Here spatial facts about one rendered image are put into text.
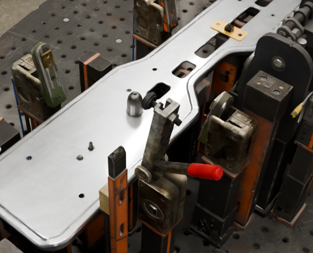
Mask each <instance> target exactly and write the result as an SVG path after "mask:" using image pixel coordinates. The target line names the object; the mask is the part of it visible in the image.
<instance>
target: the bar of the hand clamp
mask: <svg viewBox="0 0 313 253"><path fill-rule="evenodd" d="M156 100H157V95H156V94H155V93H154V92H149V93H148V94H146V95H145V97H144V98H143V100H142V102H141V107H142V108H143V109H144V110H147V109H151V108H153V117H152V121H151V125H150V129H149V133H148V137H147V141H146V145H145V149H144V153H143V157H142V162H141V165H142V166H144V167H145V168H147V169H148V170H149V172H150V174H151V176H152V172H153V169H154V165H155V164H156V163H157V162H158V161H163V160H164V158H165V154H166V151H167V148H168V145H169V141H170V138H171V135H172V131H173V128H174V125H175V124H176V125H177V126H180V125H181V124H182V122H183V121H182V120H180V119H179V114H178V112H179V108H180V104H179V103H177V102H176V101H174V100H173V99H171V98H170V97H168V98H167V99H166V102H165V106H164V104H163V103H162V102H158V103H157V102H156Z"/></svg>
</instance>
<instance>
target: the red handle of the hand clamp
mask: <svg viewBox="0 0 313 253"><path fill-rule="evenodd" d="M153 171H154V172H164V173H172V174H180V175H188V176H191V177H195V178H203V179H210V180H220V179H221V177H222V175H223V170H222V168H221V166H218V165H209V164H199V163H191V164H188V163H179V162H169V161H158V162H157V163H156V164H155V165H154V169H153Z"/></svg>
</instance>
